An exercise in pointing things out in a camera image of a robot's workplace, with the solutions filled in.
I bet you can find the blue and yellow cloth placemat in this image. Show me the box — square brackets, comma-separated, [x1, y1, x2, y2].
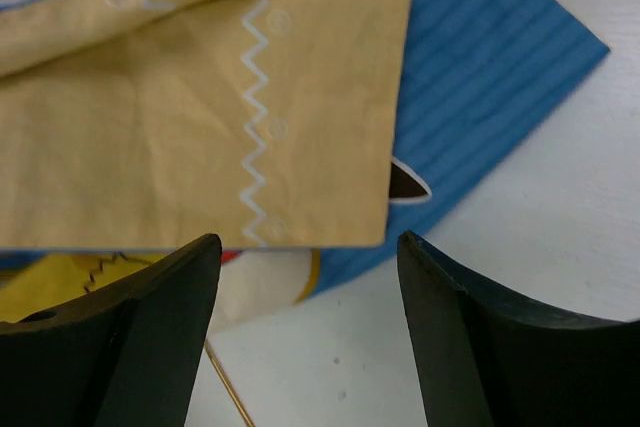
[1, 0, 609, 328]

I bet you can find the gold fork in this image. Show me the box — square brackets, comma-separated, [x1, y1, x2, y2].
[204, 340, 256, 427]

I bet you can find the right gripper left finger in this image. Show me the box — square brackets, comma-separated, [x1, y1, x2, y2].
[1, 234, 222, 426]

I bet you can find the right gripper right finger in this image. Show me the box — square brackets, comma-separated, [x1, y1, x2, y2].
[397, 232, 639, 426]

